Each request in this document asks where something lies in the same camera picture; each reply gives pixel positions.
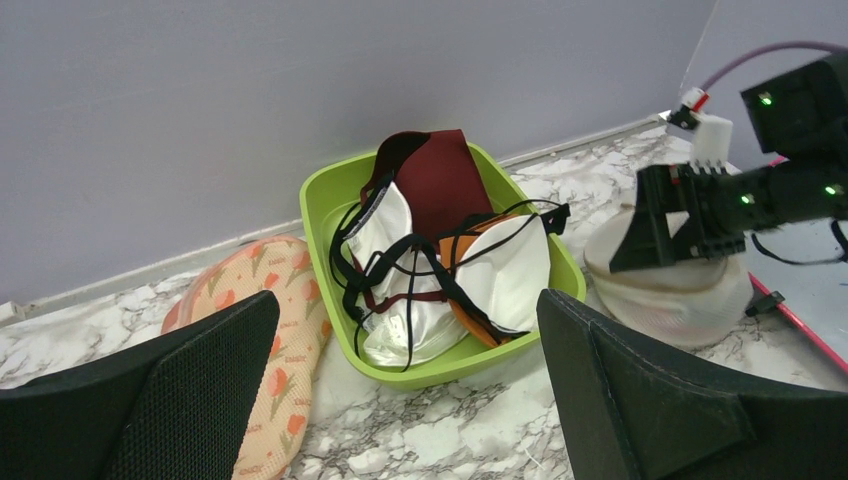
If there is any white bra with black straps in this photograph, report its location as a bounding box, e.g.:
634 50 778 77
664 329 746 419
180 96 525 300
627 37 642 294
329 178 468 371

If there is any green plastic basin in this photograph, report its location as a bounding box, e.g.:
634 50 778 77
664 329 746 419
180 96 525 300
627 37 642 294
299 143 587 390

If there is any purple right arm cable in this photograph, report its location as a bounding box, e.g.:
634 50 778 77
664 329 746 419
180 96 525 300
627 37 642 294
700 40 848 93

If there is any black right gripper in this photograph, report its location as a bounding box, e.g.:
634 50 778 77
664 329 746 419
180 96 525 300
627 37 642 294
609 160 847 273

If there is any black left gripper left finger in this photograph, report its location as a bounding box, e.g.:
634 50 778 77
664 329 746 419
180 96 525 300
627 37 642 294
1 291 280 479

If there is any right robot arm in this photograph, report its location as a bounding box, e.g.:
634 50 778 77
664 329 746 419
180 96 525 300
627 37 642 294
609 52 847 273

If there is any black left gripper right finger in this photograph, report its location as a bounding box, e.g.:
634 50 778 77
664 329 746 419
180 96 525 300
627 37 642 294
537 289 847 479

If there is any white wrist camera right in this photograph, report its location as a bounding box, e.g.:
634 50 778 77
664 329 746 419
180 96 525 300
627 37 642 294
666 87 733 174

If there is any maroon bra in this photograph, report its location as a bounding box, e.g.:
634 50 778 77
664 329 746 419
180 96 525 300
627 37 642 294
360 129 494 242

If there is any pink framed whiteboard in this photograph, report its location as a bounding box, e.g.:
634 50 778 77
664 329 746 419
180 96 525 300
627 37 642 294
747 219 847 371

